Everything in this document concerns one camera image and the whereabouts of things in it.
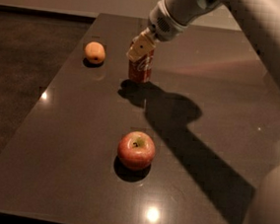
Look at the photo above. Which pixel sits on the orange fruit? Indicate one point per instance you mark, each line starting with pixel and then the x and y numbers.
pixel 95 52

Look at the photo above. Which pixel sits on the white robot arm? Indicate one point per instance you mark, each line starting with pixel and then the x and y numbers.
pixel 260 22

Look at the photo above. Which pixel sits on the red coke can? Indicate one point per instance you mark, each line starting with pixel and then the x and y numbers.
pixel 139 71

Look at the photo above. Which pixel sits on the red apple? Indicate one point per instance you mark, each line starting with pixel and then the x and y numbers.
pixel 136 150

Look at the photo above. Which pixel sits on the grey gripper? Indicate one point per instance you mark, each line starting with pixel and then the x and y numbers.
pixel 164 26

